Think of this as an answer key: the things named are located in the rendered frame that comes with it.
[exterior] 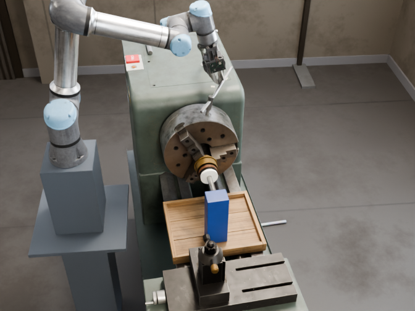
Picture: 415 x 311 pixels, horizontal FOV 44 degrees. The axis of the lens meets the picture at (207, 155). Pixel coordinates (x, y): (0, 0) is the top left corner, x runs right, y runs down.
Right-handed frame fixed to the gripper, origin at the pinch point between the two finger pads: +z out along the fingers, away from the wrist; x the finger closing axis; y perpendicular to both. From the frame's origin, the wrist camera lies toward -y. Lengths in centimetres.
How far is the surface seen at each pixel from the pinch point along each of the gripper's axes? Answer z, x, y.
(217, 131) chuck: 11.3, -6.7, 17.8
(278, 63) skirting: 149, 75, -224
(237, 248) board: 38, -13, 55
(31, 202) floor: 102, -133, -82
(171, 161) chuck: 18.9, -28.2, 17.8
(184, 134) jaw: 6.2, -19.3, 19.6
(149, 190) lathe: 45, -44, 3
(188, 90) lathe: 1.8, -13.0, -2.6
